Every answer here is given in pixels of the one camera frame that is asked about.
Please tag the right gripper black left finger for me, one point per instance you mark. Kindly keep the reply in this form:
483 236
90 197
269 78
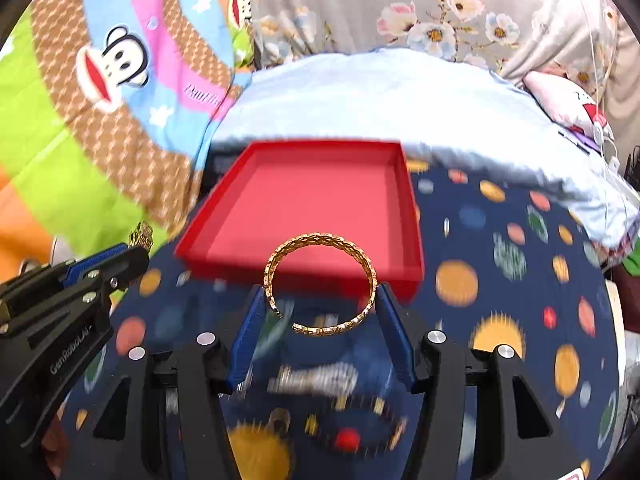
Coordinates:
124 435

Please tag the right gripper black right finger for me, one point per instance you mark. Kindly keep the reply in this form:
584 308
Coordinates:
515 437

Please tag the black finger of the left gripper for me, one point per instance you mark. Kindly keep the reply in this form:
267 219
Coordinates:
90 293
47 281

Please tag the small gold ornate earring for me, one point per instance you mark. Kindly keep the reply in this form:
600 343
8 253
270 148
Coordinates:
142 236

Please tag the gold braided bangle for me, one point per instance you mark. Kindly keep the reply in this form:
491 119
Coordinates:
347 285

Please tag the navy planet print cloth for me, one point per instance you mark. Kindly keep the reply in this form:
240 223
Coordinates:
495 273

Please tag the colourful monkey cartoon blanket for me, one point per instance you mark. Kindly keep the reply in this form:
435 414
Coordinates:
108 108

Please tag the red shallow tray box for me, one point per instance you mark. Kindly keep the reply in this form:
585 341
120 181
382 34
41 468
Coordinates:
358 190

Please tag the pink white plush toy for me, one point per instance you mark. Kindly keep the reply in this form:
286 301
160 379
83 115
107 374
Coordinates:
577 115

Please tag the light blue pillow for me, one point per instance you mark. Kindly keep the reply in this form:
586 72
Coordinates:
463 116

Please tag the grey floral bedsheet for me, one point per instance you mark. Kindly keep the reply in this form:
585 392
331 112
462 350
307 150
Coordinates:
588 42

